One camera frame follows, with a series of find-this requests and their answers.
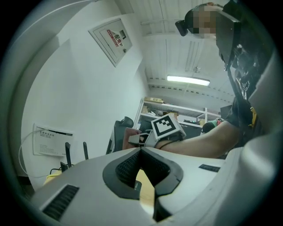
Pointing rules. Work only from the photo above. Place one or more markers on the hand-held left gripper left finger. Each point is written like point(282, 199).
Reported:
point(88, 187)

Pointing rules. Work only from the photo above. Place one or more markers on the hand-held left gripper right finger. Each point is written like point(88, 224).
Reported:
point(188, 181)

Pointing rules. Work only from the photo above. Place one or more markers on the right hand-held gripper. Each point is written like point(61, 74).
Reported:
point(164, 126)

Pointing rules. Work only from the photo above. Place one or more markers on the person's right forearm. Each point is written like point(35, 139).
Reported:
point(205, 141)

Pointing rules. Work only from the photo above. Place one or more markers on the black monitor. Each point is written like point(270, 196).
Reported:
point(144, 125)

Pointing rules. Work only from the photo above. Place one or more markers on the black office chair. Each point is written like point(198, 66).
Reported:
point(118, 136)

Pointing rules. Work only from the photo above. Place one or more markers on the cardboard box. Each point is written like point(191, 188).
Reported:
point(153, 100)

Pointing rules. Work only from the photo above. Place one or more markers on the round wooden side table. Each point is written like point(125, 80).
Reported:
point(146, 194)

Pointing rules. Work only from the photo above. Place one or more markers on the white shelving unit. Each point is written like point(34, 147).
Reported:
point(188, 109)

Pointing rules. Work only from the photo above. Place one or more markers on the ceiling tube light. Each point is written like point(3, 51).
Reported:
point(188, 80)

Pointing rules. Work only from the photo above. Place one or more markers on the white electrical panel box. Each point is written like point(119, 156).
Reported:
point(110, 42)

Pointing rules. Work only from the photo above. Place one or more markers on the person's black shirt torso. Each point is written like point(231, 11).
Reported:
point(247, 77)

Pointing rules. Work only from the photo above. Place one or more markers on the person's head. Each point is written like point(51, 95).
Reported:
point(203, 22)

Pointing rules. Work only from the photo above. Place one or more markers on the black head-worn camera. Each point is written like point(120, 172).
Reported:
point(181, 28)

